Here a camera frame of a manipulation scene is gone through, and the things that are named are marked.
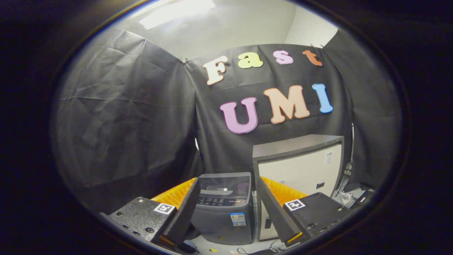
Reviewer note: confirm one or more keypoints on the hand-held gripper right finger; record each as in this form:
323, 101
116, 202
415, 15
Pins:
274, 212

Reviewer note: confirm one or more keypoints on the grey white cabinet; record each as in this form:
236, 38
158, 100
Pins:
300, 170

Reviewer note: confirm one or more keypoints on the black backdrop cloth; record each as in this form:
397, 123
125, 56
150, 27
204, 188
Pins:
124, 106

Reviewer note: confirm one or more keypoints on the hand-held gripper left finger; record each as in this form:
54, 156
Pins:
185, 212

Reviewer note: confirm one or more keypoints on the grey washing machine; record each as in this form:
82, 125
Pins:
219, 223

